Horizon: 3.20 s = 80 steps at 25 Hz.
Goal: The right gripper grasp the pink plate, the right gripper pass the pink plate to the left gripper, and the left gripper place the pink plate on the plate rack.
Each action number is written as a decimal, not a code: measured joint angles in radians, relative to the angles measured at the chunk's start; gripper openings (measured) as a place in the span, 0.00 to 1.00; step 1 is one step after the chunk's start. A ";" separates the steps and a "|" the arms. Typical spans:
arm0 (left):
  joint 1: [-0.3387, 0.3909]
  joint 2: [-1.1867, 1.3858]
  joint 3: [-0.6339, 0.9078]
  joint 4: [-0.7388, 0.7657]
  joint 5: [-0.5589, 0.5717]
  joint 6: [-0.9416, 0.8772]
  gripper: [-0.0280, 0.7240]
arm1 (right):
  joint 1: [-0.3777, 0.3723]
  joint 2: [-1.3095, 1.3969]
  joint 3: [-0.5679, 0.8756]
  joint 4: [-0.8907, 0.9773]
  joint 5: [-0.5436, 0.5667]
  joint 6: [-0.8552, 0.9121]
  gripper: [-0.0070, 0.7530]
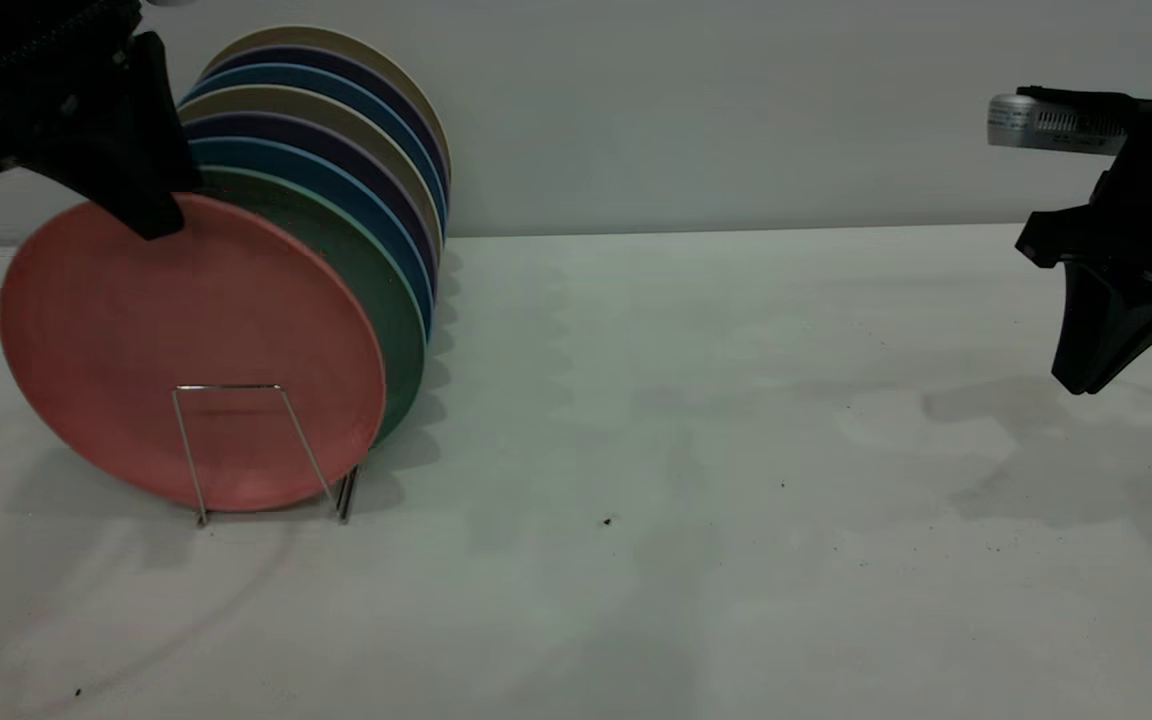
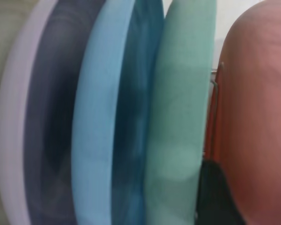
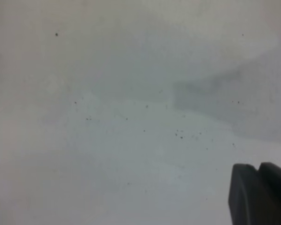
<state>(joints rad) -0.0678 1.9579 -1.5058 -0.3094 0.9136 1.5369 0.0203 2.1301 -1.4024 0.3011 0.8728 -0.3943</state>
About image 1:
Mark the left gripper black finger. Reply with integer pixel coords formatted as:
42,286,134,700
36,35,202,241

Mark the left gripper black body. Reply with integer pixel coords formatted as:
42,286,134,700
0,35,137,173

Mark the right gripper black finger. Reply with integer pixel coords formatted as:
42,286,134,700
1051,262,1112,396
1086,272,1152,394

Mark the pink plate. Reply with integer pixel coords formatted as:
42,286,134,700
0,193,387,513

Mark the blue plate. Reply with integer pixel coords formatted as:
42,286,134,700
186,137,434,341
181,63,449,241

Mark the purple plate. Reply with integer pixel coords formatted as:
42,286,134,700
201,45,451,201
181,112,440,291

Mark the beige plate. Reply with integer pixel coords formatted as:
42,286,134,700
179,85,445,261
201,25,453,181

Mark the green plate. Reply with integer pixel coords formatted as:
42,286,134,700
196,165,427,446

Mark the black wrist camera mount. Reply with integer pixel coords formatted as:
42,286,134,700
1016,87,1152,131

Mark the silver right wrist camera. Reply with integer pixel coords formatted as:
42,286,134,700
988,95,1132,153

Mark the metal wire plate rack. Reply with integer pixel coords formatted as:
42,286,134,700
171,383,362,528

